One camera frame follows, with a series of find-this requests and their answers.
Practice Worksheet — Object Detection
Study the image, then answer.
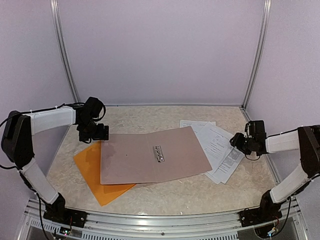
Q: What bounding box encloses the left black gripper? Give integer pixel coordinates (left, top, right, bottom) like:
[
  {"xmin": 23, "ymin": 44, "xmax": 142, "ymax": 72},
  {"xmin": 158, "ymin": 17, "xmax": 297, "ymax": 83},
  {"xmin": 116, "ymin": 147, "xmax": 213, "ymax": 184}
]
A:
[{"xmin": 79, "ymin": 118, "xmax": 109, "ymax": 141}]

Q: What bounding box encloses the white printed sheet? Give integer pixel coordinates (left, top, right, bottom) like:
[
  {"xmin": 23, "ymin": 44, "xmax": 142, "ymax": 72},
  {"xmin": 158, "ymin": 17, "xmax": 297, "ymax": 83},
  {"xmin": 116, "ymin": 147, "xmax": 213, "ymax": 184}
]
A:
[
  {"xmin": 179, "ymin": 120, "xmax": 216, "ymax": 134},
  {"xmin": 195, "ymin": 122, "xmax": 233, "ymax": 174}
]

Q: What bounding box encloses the pink-brown file folder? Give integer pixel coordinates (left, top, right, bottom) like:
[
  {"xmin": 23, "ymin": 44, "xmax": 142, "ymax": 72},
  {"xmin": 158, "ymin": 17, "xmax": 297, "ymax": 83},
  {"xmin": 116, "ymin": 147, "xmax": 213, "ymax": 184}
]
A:
[{"xmin": 100, "ymin": 126, "xmax": 212, "ymax": 185}]

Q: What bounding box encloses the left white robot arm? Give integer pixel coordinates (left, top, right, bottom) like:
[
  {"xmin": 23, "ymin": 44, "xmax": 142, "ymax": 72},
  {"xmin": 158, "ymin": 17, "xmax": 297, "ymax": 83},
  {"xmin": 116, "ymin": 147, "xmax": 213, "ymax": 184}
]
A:
[{"xmin": 0, "ymin": 96, "xmax": 109, "ymax": 223}]

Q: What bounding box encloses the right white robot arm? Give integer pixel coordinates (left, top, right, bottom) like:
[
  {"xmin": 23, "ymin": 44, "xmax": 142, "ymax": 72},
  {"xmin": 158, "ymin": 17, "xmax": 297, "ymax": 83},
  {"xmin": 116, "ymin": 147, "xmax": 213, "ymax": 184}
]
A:
[{"xmin": 229, "ymin": 120, "xmax": 320, "ymax": 222}]

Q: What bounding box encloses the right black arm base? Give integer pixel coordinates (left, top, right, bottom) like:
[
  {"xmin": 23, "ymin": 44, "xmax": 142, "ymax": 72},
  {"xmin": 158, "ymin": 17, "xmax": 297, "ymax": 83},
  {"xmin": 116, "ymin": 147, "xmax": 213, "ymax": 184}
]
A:
[{"xmin": 238, "ymin": 190, "xmax": 283, "ymax": 227}]

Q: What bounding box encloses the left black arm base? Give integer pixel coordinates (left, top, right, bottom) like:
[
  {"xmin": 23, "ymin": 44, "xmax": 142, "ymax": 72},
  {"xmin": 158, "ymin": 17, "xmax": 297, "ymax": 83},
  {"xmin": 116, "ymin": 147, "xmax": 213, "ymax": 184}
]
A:
[{"xmin": 43, "ymin": 193, "xmax": 88, "ymax": 228}]

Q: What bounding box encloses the orange folder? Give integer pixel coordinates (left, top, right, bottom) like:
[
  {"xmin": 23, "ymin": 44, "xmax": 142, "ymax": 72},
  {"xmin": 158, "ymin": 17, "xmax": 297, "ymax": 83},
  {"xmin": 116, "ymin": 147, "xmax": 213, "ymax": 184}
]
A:
[{"xmin": 73, "ymin": 142, "xmax": 135, "ymax": 207}]

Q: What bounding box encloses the metal folder clip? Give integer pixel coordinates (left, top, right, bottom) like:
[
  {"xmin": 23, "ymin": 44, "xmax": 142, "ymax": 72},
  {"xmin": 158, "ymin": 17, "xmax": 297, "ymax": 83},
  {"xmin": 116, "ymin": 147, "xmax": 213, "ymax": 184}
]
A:
[{"xmin": 152, "ymin": 145, "xmax": 165, "ymax": 163}]

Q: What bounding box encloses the white printed sheet dense text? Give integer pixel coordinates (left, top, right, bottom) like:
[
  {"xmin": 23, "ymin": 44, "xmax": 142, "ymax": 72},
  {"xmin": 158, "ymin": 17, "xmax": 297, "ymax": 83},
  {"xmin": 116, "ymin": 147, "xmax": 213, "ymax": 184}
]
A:
[{"xmin": 204, "ymin": 148, "xmax": 245, "ymax": 185}]

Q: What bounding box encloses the white printed sheet back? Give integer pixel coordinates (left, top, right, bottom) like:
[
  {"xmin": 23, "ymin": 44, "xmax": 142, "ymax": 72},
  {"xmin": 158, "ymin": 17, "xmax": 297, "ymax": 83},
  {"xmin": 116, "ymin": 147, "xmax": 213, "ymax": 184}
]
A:
[{"xmin": 179, "ymin": 120, "xmax": 216, "ymax": 134}]

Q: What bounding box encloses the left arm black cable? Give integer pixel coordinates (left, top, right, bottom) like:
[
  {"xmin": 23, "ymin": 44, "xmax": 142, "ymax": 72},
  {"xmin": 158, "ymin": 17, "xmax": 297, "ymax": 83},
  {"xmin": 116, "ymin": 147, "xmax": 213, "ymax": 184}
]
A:
[{"xmin": 0, "ymin": 102, "xmax": 106, "ymax": 171}]

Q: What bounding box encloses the left aluminium frame post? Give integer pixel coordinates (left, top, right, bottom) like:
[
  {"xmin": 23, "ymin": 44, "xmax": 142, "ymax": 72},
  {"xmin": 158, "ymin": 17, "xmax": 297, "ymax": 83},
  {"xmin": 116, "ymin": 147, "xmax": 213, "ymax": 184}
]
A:
[{"xmin": 50, "ymin": 0, "xmax": 80, "ymax": 102}]

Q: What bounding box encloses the aluminium frame post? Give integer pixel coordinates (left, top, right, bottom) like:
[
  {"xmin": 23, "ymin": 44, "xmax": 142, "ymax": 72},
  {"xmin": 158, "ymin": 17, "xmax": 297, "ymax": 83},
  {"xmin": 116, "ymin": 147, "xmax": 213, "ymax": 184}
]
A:
[
  {"xmin": 50, "ymin": 0, "xmax": 80, "ymax": 102},
  {"xmin": 241, "ymin": 0, "xmax": 272, "ymax": 111}
]

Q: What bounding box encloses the right aluminium frame post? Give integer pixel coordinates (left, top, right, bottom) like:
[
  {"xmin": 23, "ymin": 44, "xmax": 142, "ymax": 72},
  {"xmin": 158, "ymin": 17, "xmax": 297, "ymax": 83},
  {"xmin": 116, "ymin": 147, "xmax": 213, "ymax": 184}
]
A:
[{"xmin": 241, "ymin": 0, "xmax": 272, "ymax": 111}]

